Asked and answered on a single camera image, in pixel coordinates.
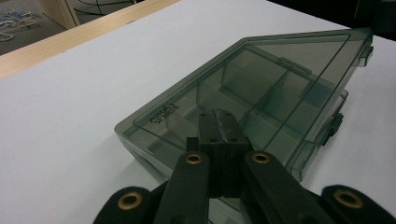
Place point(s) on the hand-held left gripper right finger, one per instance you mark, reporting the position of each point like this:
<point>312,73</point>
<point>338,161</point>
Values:
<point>233,146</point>

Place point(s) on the beige wooden shelf unit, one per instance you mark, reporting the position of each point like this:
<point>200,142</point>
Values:
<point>59,12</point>

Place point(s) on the smoky clear plastic organizer box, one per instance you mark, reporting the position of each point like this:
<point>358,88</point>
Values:
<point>280,93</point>

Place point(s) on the white board sheet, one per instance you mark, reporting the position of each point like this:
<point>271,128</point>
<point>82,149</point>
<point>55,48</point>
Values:
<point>93,109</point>

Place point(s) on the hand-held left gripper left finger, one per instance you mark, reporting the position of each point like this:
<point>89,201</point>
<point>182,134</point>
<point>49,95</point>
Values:
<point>211,146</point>

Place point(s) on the black curtain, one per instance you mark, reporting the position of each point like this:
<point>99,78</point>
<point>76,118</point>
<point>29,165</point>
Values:
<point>327,12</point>

